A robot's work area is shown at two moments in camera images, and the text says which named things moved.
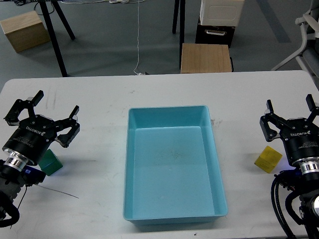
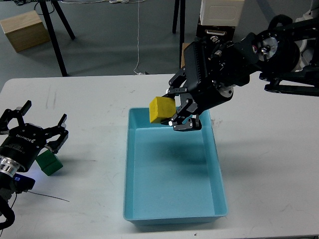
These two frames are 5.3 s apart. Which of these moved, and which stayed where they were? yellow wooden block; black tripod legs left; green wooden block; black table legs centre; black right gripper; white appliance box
Moved: black right gripper; yellow wooden block
Stayed: black table legs centre; black tripod legs left; white appliance box; green wooden block
